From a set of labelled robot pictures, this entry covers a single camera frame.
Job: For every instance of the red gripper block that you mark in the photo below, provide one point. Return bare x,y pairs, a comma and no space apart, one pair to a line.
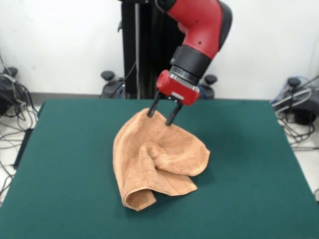
174,89

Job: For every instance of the tan terry towel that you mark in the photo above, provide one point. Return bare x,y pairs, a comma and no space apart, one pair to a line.
139,139

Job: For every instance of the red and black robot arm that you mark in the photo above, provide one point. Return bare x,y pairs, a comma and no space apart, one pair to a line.
204,25

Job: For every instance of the dark green tablecloth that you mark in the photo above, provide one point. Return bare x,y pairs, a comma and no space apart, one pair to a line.
74,149

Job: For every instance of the black caster base leg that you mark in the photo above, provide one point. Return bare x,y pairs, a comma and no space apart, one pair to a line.
5,99
302,114

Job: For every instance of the black pedestal base leg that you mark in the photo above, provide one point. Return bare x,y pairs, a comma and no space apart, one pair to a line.
210,79
107,76

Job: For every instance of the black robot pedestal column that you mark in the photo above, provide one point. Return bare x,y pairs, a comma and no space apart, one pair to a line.
149,49

